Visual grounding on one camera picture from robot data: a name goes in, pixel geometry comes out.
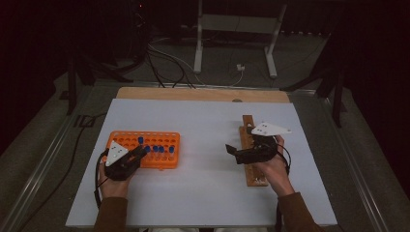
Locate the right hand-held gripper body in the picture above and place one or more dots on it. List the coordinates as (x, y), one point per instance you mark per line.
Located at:
(261, 151)

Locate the dark tripod stand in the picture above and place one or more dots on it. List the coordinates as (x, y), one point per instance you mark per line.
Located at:
(71, 96)
(337, 106)

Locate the aluminium floor frame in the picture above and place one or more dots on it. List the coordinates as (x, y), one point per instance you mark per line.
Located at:
(39, 170)

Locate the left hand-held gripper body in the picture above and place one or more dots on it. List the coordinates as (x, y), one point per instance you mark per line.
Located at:
(116, 154)

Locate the white power plug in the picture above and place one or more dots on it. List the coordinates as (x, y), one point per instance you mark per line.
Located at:
(240, 67)

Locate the white table mat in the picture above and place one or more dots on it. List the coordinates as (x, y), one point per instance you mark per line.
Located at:
(199, 135)

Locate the orange plastic tube rack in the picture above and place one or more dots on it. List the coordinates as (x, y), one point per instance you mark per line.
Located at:
(161, 166)

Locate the person's right hand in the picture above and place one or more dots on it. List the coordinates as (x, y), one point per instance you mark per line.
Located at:
(274, 174)

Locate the person's left hand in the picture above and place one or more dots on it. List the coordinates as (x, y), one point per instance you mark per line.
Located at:
(112, 188)

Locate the wooden test tube rack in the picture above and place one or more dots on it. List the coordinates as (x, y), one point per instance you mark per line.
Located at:
(256, 179)

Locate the grey metal stand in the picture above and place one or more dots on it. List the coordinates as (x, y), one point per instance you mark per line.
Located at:
(238, 24)

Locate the blue-capped test tube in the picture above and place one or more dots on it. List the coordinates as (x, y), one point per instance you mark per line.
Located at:
(147, 149)
(140, 139)
(171, 149)
(155, 148)
(161, 149)

